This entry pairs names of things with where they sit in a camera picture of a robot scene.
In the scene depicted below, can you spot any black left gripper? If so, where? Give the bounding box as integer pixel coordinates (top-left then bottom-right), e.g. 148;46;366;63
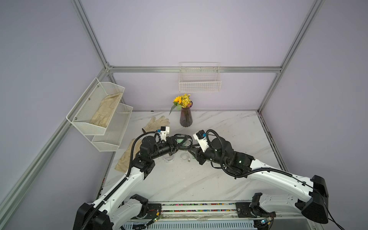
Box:
150;136;186;161

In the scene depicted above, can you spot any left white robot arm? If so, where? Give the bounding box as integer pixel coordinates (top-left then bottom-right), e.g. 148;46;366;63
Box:
73;130;188;230

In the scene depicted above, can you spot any white mesh shelf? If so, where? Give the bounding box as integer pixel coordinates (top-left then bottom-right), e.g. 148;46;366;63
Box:
90;103;133;152
66;78;125;136

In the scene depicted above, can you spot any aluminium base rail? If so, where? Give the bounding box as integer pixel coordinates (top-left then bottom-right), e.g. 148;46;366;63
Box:
118;196;305;220

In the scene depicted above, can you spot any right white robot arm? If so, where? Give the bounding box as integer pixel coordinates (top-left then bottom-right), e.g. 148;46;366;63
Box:
193;129;343;229

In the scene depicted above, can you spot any cream knit work glove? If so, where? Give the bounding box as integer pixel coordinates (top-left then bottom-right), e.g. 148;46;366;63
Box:
142;116;170;133

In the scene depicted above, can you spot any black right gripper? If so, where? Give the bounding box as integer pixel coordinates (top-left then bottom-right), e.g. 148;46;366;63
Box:
189;141;229;166

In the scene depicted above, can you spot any white wire wall basket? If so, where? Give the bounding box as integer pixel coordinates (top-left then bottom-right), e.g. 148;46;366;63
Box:
179;62;222;94

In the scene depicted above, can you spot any yellow flower bouquet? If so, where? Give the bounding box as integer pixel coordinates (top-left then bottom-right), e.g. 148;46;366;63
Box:
169;94;193;114

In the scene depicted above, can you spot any upper white mesh shelf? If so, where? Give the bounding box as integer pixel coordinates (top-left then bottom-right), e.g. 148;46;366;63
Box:
66;78;125;136

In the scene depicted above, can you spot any beige glove in shelf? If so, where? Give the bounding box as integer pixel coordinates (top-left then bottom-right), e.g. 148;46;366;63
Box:
90;93;123;128

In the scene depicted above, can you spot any yellow leather work glove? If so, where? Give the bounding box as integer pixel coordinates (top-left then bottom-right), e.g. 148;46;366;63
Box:
115;140;142;173

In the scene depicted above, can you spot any clear pouch with black zipper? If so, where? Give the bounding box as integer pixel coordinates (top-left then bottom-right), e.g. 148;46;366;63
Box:
174;134;193;150

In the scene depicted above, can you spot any lower white mesh shelf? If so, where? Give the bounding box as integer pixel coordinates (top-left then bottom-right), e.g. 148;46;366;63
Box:
90;103;133;152

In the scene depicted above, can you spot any dark ribbed glass vase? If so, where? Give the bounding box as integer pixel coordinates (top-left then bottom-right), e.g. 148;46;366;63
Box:
180;108;193;127

